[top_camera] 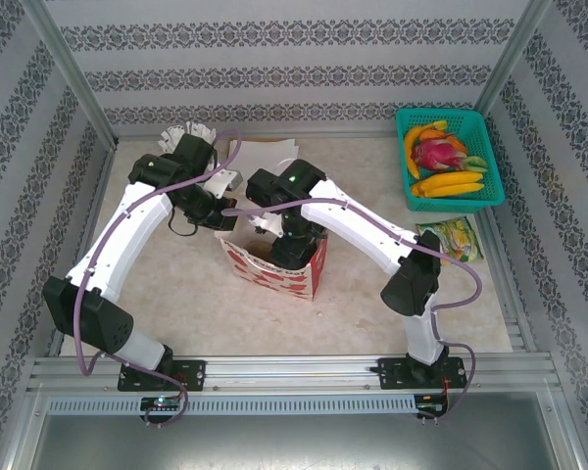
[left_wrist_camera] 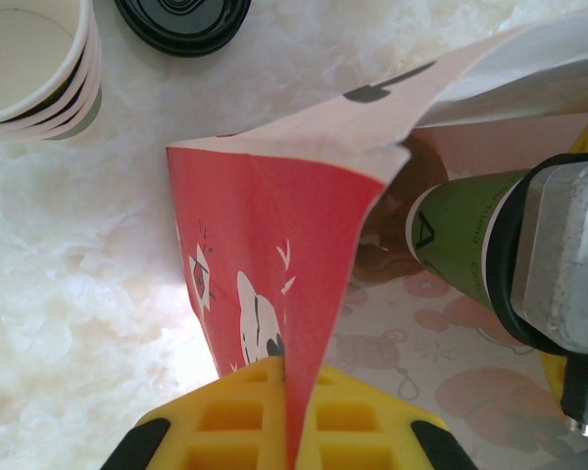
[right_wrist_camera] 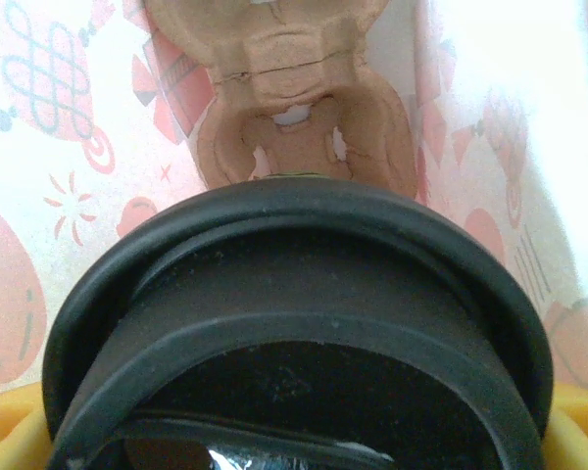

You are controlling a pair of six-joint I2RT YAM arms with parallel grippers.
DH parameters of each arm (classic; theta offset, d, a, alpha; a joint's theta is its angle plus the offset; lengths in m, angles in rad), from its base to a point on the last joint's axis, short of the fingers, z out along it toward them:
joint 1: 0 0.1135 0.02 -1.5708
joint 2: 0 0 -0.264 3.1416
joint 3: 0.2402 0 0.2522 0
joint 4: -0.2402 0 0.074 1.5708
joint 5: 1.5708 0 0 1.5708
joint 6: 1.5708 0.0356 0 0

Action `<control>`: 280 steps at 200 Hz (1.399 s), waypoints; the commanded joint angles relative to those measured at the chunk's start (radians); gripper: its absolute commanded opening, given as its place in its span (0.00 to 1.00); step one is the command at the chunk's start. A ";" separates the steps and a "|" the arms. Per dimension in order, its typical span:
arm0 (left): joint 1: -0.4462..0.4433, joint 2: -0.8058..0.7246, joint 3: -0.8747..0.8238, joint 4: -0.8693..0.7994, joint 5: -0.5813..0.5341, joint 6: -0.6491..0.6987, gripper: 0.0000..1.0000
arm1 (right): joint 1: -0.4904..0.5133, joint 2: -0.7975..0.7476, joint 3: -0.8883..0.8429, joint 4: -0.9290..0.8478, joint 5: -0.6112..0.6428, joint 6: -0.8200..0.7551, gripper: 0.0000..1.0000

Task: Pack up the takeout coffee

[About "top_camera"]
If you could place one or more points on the white paper bag red prints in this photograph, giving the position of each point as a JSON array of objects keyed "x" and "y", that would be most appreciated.
[{"x": 274, "y": 279}]

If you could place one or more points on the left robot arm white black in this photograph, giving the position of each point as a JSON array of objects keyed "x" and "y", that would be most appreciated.
[{"x": 122, "y": 240}]

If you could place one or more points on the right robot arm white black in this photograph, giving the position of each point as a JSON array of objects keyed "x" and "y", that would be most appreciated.
[{"x": 357, "y": 225}]

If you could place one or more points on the white napkin stack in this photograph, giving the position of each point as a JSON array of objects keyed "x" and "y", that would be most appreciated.
[{"x": 259, "y": 152}]

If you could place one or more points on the curved yellow banana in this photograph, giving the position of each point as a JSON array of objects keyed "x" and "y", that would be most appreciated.
[{"x": 409, "y": 147}]

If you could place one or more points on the pink dragon fruit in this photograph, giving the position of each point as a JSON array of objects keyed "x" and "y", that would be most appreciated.
[{"x": 433, "y": 154}]

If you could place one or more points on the orange fruit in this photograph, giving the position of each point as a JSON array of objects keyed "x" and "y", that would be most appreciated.
[{"x": 433, "y": 134}]

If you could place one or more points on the yellow green snack packet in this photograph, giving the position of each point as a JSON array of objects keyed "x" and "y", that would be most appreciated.
[{"x": 455, "y": 237}]

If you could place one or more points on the green fruit piece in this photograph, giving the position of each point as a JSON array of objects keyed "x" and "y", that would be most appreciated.
[{"x": 477, "y": 162}]

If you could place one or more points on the teal plastic basket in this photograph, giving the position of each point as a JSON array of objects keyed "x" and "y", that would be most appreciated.
[{"x": 487, "y": 166}]

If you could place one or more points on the small controller circuit board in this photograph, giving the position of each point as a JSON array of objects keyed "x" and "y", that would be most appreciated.
[
  {"x": 431, "y": 404},
  {"x": 161, "y": 403}
]

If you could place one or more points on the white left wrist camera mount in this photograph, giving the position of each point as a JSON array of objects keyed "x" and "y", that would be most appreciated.
[{"x": 220, "y": 183}]

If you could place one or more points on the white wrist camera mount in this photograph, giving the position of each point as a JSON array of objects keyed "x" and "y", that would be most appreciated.
[
  {"x": 269, "y": 226},
  {"x": 220, "y": 183}
]

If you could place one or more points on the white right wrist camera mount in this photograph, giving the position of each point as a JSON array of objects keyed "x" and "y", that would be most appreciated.
[{"x": 269, "y": 226}]

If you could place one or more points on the aluminium frame post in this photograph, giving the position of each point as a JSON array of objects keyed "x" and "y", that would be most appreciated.
[
  {"x": 71, "y": 73},
  {"x": 514, "y": 49}
]

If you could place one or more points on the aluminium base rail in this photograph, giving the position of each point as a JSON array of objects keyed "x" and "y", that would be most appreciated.
[{"x": 294, "y": 369}]

